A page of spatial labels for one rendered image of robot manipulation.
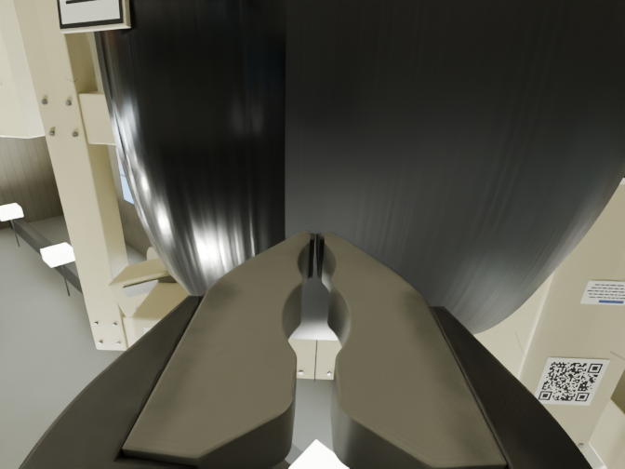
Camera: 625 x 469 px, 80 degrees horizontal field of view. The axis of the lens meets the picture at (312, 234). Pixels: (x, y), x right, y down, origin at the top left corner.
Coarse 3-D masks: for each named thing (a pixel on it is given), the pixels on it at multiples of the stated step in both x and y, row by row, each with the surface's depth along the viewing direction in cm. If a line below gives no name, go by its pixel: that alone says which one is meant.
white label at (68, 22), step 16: (64, 0) 16; (80, 0) 16; (96, 0) 15; (112, 0) 15; (128, 0) 15; (64, 16) 16; (80, 16) 16; (96, 16) 15; (112, 16) 15; (128, 16) 15; (64, 32) 16; (80, 32) 16
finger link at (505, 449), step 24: (432, 312) 9; (456, 336) 8; (456, 360) 8; (480, 360) 8; (480, 384) 7; (504, 384) 7; (480, 408) 7; (504, 408) 7; (528, 408) 7; (504, 432) 7; (528, 432) 7; (552, 432) 7; (504, 456) 6; (528, 456) 6; (552, 456) 6; (576, 456) 6
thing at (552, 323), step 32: (608, 224) 38; (576, 256) 40; (608, 256) 40; (544, 288) 42; (576, 288) 41; (512, 320) 48; (544, 320) 43; (576, 320) 43; (608, 320) 43; (512, 352) 48; (544, 352) 45; (576, 352) 45; (608, 352) 45; (608, 384) 47; (576, 416) 49
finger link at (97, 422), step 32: (160, 320) 9; (128, 352) 8; (160, 352) 8; (96, 384) 7; (128, 384) 7; (64, 416) 6; (96, 416) 6; (128, 416) 7; (64, 448) 6; (96, 448) 6
